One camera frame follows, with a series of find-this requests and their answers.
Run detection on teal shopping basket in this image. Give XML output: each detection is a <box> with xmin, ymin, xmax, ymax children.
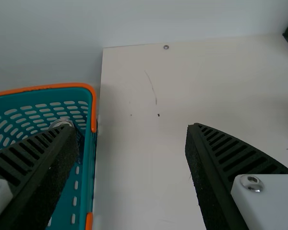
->
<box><xmin>0</xmin><ymin>82</ymin><xmax>98</xmax><ymax>230</ymax></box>

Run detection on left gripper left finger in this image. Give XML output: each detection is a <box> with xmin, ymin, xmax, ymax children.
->
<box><xmin>0</xmin><ymin>124</ymin><xmax>79</xmax><ymax>230</ymax></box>

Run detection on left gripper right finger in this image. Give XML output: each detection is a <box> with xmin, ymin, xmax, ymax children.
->
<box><xmin>184</xmin><ymin>122</ymin><xmax>288</xmax><ymax>230</ymax></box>

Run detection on can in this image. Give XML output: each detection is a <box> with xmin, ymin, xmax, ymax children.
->
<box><xmin>48</xmin><ymin>118</ymin><xmax>74</xmax><ymax>131</ymax></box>

